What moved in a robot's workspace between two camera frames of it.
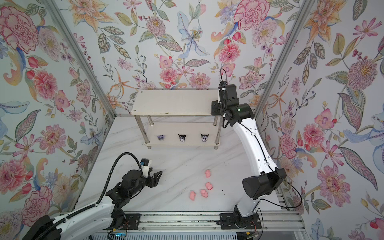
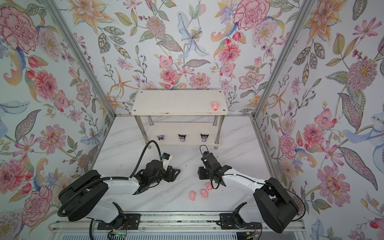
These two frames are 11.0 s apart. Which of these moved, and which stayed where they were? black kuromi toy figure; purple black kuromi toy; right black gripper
Moved: right black gripper
Stayed: purple black kuromi toy; black kuromi toy figure
